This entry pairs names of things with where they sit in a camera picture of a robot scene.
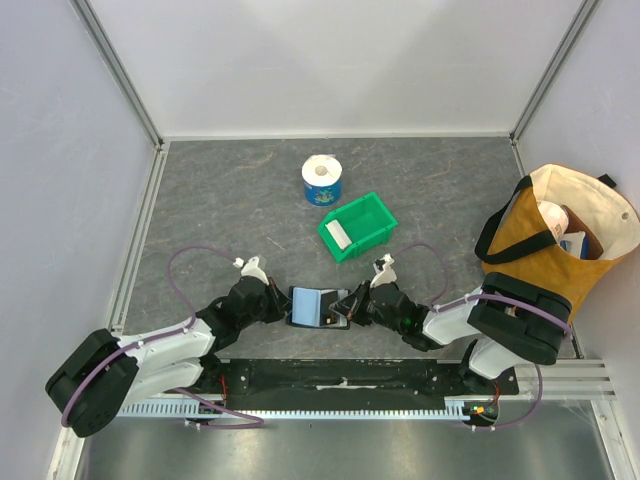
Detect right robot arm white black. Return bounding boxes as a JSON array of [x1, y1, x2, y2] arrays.
[[330, 272, 572, 394]]

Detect mustard canvas tote bag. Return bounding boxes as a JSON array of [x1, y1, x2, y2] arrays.
[[475, 164, 639, 319]]

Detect green plastic bin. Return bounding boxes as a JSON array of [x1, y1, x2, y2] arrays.
[[317, 192, 399, 263]]

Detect stack of white cards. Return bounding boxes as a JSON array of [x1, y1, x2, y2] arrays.
[[325, 220, 352, 251]]

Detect right aluminium frame post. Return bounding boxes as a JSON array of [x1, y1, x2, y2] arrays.
[[509, 0, 601, 147]]

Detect light blue card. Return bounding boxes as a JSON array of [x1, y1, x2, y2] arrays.
[[291, 287, 321, 328]]

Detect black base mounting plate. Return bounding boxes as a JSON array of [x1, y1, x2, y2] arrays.
[[189, 359, 519, 397]]

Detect black leather card holder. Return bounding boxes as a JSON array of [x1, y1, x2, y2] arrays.
[[286, 286, 350, 330]]

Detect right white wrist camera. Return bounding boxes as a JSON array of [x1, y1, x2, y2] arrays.
[[370, 253, 397, 288]]

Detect toilet paper roll blue wrapper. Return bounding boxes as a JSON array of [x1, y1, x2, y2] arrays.
[[301, 154, 343, 207]]

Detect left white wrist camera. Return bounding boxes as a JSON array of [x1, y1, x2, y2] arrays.
[[232, 256, 269, 285]]

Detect items inside tote bag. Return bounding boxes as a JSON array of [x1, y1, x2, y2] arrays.
[[537, 201, 604, 260]]

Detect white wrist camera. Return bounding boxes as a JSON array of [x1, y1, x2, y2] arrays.
[[370, 253, 397, 288], [232, 256, 269, 285]]

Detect black VIP card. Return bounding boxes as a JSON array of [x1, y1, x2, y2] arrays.
[[320, 290, 340, 325]]

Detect left aluminium frame post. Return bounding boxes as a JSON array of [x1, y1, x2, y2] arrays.
[[69, 0, 165, 149]]

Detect aluminium frame post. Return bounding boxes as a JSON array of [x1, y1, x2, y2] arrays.
[[509, 0, 601, 147], [69, 0, 165, 149]]

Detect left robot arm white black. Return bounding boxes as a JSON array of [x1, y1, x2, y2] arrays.
[[45, 277, 291, 438]]

